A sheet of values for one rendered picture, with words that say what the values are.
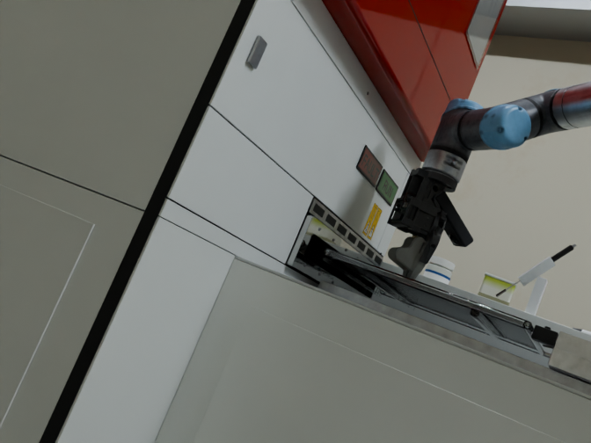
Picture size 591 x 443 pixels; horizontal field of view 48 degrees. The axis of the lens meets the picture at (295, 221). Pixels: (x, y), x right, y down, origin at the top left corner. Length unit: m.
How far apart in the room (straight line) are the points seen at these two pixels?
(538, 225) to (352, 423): 2.20
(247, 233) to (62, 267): 0.28
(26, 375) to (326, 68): 0.63
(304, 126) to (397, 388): 0.44
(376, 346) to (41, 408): 0.43
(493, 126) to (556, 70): 2.14
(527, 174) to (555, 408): 2.31
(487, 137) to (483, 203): 1.91
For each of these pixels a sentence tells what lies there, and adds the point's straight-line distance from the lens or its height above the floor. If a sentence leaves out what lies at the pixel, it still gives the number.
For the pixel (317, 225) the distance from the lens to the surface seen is 1.18.
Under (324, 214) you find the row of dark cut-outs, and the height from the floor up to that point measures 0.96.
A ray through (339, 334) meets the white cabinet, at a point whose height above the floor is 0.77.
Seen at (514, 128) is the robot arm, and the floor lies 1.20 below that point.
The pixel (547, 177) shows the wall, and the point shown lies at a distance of 3.08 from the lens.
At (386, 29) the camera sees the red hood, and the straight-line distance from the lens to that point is 1.15.
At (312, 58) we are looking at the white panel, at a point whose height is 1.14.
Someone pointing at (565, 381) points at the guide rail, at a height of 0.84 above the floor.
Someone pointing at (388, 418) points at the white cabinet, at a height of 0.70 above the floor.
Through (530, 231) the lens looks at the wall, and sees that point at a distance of 3.00.
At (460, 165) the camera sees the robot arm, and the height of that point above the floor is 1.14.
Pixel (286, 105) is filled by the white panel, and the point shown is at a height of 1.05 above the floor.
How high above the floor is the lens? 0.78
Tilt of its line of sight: 7 degrees up
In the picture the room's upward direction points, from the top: 23 degrees clockwise
